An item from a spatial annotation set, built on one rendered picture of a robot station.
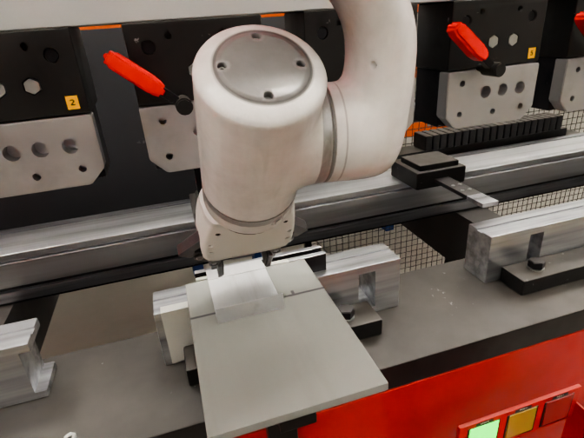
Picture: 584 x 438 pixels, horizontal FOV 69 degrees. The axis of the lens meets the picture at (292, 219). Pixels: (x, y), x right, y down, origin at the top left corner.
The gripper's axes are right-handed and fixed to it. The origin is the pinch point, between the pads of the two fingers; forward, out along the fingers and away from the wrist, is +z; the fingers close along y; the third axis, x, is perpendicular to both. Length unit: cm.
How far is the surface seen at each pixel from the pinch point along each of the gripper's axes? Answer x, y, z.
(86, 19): -21.7, 11.9, -18.2
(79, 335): -41, 65, 174
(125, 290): -67, 45, 195
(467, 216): -11, -58, 33
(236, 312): 6.3, 2.1, 2.0
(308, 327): 10.6, -5.6, -0.2
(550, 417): 29.4, -38.1, 10.1
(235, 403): 16.7, 4.6, -5.4
